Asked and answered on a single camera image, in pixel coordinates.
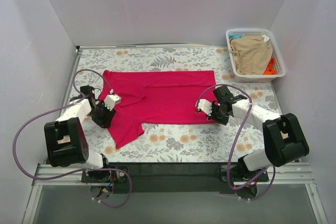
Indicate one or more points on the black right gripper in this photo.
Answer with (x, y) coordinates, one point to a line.
(213, 112)

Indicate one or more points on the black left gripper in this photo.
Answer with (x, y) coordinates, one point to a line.
(105, 118)

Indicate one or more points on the pink t shirt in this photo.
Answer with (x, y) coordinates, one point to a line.
(166, 97)

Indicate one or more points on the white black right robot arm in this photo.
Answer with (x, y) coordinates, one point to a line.
(284, 140)

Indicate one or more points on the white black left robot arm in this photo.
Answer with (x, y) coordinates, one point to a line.
(65, 139)

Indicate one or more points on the floral table mat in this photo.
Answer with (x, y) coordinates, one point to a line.
(174, 143)

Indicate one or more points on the orange t shirt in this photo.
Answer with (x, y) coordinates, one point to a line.
(270, 69)

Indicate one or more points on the beige t shirt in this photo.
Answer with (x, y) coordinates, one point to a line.
(251, 54)

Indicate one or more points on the white plastic basket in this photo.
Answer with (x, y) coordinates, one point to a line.
(279, 65)

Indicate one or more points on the blue t shirt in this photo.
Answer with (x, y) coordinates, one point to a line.
(234, 36)

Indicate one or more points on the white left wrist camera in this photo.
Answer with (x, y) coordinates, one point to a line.
(111, 101)

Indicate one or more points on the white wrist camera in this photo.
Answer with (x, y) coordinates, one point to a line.
(111, 101)
(204, 106)

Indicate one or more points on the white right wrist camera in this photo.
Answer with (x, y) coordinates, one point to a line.
(204, 106)

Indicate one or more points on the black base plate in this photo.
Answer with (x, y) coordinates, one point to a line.
(170, 177)

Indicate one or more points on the aluminium frame rail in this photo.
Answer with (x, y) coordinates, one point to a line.
(292, 173)

